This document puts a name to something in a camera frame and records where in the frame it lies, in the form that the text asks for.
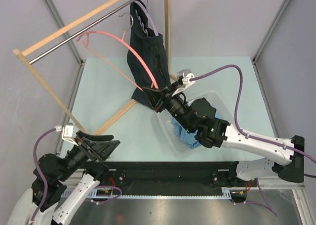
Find light blue mesh shorts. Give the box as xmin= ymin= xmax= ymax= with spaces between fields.
xmin=171 ymin=100 xmax=224 ymax=149

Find dark navy shorts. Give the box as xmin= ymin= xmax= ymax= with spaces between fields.
xmin=127 ymin=0 xmax=171 ymax=108

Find pink plastic hanger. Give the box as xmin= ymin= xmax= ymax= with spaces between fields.
xmin=77 ymin=12 xmax=160 ymax=90

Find white cable duct strip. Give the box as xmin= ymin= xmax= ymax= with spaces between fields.
xmin=86 ymin=188 xmax=247 ymax=201

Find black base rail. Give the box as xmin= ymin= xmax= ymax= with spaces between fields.
xmin=66 ymin=160 xmax=289 ymax=196

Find wooden clothes rack frame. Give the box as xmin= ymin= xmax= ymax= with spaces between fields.
xmin=13 ymin=0 xmax=171 ymax=135

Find metal hanging rod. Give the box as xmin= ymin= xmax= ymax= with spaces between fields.
xmin=22 ymin=0 xmax=135 ymax=64

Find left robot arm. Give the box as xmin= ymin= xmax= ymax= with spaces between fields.
xmin=8 ymin=129 xmax=120 ymax=225

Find lilac plastic hanger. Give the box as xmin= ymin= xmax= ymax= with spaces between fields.
xmin=135 ymin=0 xmax=159 ymax=36

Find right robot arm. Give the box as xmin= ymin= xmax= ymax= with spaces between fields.
xmin=143 ymin=83 xmax=304 ymax=186

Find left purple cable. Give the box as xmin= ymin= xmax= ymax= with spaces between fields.
xmin=32 ymin=127 xmax=61 ymax=223

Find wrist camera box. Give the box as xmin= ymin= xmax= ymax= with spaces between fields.
xmin=54 ymin=123 xmax=75 ymax=144
xmin=172 ymin=69 xmax=196 ymax=96

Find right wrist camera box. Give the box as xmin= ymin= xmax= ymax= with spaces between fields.
xmin=172 ymin=69 xmax=196 ymax=96

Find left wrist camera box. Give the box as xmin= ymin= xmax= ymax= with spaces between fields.
xmin=54 ymin=123 xmax=75 ymax=144

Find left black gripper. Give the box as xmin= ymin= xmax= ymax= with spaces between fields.
xmin=58 ymin=129 xmax=120 ymax=180

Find white plastic laundry basket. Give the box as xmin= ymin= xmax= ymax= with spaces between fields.
xmin=157 ymin=90 xmax=234 ymax=156

